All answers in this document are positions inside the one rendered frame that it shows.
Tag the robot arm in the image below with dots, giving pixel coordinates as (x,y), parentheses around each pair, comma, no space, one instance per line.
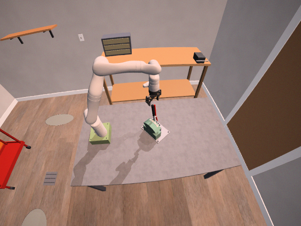
(102,67)

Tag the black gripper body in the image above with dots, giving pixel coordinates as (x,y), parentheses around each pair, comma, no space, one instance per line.
(153,93)

